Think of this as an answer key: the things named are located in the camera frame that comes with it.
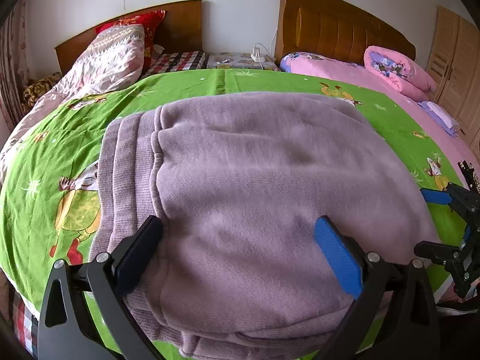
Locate red embroidered pillow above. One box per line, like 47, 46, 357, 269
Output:
95, 10, 167, 72

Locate brown yellow blanket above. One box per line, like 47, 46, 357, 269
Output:
22, 72, 62, 114

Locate left wooden headboard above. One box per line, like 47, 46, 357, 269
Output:
55, 0, 203, 74

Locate patterned window curtain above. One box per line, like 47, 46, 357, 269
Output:
1, 0, 29, 130

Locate right wooden headboard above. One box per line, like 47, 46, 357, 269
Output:
274, 0, 416, 64

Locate nightstand with floral cover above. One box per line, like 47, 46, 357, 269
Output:
206, 52, 279, 71

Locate lilac knit pants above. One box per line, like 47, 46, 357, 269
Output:
90, 92, 439, 359

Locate green cartoon bed sheet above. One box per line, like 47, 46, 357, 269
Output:
1, 69, 460, 313

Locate pink bed sheet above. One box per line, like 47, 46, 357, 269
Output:
280, 52, 479, 189

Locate pink floral quilt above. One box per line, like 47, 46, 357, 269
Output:
1, 24, 145, 180

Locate white power strip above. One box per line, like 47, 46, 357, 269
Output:
250, 46, 265, 63

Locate light wooden wardrobe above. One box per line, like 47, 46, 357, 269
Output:
426, 6, 479, 147

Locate folded pink quilt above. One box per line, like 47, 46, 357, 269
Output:
364, 46, 437, 102

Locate wooden headboard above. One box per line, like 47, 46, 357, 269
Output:
55, 0, 203, 74
274, 0, 416, 64

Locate plaid mattress sheet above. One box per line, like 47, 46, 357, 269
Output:
142, 50, 207, 79

